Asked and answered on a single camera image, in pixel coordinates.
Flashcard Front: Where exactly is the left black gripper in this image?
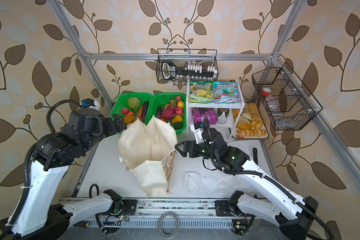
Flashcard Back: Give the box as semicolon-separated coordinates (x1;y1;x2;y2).
84;112;127;152

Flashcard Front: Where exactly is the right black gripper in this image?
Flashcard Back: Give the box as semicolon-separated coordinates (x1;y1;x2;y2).
175;140;219;162

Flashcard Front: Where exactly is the cream canvas tote bag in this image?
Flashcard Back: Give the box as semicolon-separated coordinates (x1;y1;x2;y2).
118;116;178;198

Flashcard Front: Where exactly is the purple snack bag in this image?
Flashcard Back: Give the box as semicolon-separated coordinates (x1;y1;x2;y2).
192;108;217;125

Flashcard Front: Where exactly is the green white drink can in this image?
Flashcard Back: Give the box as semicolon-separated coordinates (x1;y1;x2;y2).
217;108;230;125

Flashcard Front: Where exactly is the teal red snack bag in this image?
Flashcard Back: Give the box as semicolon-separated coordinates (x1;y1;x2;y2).
213;82;241;104

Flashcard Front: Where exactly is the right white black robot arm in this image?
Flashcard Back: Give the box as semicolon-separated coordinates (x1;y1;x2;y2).
175;119;335;240

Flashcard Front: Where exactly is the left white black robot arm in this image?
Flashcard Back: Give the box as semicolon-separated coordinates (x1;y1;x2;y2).
0;99;126;240

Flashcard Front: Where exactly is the white plastic grocery bag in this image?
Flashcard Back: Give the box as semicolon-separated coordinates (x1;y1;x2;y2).
183;162;259;199

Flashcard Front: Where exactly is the dark green avocado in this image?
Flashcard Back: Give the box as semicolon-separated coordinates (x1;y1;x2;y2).
174;122;183;130

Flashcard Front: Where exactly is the left green plastic basket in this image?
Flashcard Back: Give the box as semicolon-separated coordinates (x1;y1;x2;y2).
111;93;153;126

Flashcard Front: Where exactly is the green plastic basket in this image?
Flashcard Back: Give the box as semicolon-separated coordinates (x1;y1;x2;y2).
146;93;187;135
111;93;153;126

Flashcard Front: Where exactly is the yellow pear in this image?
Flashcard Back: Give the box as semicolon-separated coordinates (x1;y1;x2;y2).
171;115;183;124

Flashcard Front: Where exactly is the green cabbage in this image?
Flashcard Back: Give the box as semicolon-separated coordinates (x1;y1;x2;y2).
127;97;141;110

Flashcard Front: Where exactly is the red apple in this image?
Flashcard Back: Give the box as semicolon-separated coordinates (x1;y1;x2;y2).
176;107;184;116

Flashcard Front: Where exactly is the dark purple eggplant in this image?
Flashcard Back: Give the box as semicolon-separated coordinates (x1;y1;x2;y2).
142;102;149;120

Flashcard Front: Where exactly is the pink dragon fruit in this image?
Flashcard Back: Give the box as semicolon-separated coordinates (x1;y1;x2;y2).
162;100;177;121

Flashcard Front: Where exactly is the small purple eggplant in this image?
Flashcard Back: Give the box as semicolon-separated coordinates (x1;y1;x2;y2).
156;107;163;119

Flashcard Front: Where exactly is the yellow lemon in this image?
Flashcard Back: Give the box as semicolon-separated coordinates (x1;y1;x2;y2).
177;101;185;108

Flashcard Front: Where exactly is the white two-tier shelf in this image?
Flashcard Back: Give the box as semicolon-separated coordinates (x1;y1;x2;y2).
186;80;245;138

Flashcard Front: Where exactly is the right green plastic basket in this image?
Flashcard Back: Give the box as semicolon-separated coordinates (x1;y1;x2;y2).
146;93;187;135

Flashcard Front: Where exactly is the yellow green snack bag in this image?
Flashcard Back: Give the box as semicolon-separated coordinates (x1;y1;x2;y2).
189;81;215;104

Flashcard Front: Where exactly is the tray of bread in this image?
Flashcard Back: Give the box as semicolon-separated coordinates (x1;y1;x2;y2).
232;103;269;140

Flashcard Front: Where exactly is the roll of clear tape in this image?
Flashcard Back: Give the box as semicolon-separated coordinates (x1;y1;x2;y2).
157;212;179;238

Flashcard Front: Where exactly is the black barcode scanner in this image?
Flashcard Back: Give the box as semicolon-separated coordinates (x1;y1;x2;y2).
160;60;218;81

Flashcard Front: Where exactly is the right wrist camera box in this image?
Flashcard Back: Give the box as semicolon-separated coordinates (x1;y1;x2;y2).
191;122;208;144

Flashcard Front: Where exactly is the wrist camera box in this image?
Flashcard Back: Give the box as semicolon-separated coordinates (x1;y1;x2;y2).
80;98;100;110
191;122;208;144

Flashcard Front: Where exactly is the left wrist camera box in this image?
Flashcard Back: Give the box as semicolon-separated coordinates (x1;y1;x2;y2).
80;98;100;110

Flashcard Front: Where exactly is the green handled tool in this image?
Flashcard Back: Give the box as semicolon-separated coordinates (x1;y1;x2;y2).
253;148;259;165

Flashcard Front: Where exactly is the back black wire basket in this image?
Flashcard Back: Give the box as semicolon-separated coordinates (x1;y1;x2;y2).
156;48;219;85

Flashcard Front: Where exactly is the black wire basket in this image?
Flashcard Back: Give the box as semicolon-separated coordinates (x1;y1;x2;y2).
252;63;323;131
156;48;219;85

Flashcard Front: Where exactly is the right black wire basket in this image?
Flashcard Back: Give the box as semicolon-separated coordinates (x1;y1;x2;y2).
252;63;323;131

